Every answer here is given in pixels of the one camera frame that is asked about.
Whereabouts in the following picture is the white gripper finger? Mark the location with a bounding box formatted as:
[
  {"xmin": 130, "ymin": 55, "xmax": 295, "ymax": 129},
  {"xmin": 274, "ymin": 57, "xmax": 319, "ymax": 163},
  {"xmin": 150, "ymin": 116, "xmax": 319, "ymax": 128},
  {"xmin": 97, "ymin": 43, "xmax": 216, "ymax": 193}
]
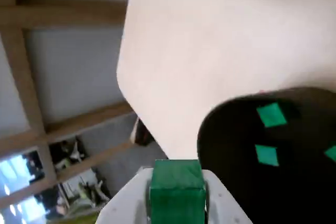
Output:
[
  {"xmin": 201, "ymin": 169, "xmax": 254, "ymax": 224},
  {"xmin": 96, "ymin": 167, "xmax": 154, "ymax": 224}
]

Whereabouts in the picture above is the green cube block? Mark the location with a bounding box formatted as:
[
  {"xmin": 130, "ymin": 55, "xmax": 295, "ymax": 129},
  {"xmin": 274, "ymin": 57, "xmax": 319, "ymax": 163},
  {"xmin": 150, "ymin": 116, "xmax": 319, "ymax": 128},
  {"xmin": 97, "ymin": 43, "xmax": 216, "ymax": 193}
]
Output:
[
  {"xmin": 149, "ymin": 159, "xmax": 207, "ymax": 224},
  {"xmin": 256, "ymin": 102, "xmax": 287, "ymax": 127},
  {"xmin": 323, "ymin": 145, "xmax": 336, "ymax": 163},
  {"xmin": 254, "ymin": 144, "xmax": 279, "ymax": 167}
]

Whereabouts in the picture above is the black pot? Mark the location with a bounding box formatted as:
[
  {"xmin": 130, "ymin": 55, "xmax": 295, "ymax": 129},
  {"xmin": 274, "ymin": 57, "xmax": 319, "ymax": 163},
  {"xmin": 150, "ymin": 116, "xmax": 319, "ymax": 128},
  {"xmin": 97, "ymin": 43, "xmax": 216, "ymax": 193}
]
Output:
[{"xmin": 196, "ymin": 87, "xmax": 336, "ymax": 224}]

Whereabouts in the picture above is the wooden shelf frame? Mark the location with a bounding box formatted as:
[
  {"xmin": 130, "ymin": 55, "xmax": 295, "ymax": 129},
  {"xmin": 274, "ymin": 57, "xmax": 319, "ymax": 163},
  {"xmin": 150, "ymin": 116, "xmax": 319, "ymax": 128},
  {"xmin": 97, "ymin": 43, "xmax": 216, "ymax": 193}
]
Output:
[{"xmin": 0, "ymin": 0, "xmax": 137, "ymax": 204}]

